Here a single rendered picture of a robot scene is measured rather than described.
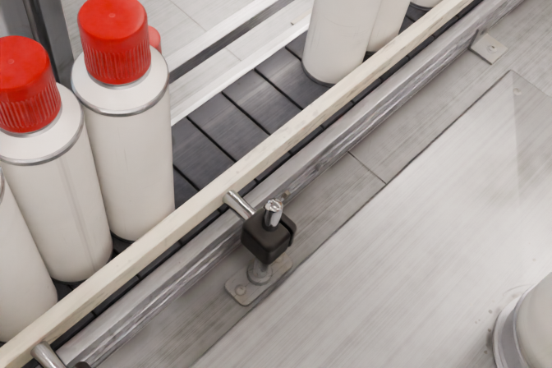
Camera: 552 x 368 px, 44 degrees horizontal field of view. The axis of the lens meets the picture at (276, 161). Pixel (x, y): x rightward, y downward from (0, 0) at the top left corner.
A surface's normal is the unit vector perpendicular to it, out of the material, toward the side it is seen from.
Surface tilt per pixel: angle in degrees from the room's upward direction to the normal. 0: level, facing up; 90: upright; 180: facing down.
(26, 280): 90
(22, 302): 90
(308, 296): 0
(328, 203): 0
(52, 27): 90
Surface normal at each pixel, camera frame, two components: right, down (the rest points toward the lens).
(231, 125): 0.11, -0.53
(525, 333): -1.00, -0.02
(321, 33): -0.74, 0.52
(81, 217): 0.76, 0.59
